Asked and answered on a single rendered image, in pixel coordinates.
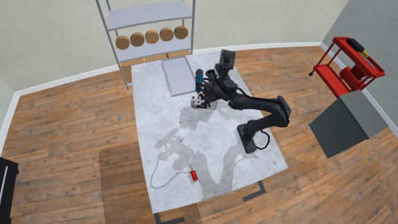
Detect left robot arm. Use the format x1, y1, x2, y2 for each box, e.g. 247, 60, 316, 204
219, 79, 292, 152

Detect grey l-shaped bracket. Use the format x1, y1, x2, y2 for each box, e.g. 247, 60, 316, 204
191, 95, 201, 105

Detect dark blue electric screwdriver barrel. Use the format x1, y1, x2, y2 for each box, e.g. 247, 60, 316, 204
196, 69, 203, 96

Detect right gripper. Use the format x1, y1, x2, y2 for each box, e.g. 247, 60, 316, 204
196, 93, 216, 109

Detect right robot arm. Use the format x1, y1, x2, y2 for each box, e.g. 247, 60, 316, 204
215, 49, 236, 86

